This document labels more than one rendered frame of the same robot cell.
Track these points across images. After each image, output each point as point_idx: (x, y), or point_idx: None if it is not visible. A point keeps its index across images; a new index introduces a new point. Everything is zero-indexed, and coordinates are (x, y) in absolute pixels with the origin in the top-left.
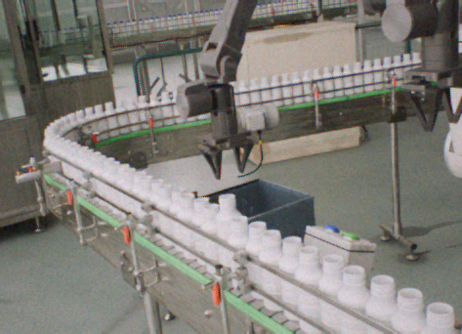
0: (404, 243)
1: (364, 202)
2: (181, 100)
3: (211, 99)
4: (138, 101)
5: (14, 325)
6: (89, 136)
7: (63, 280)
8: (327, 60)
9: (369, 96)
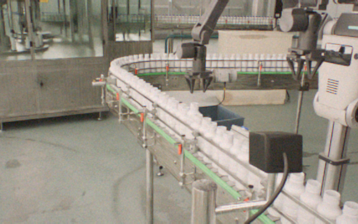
0: None
1: None
2: (178, 49)
3: (194, 51)
4: None
5: (79, 163)
6: (133, 70)
7: (108, 146)
8: (273, 53)
9: (289, 73)
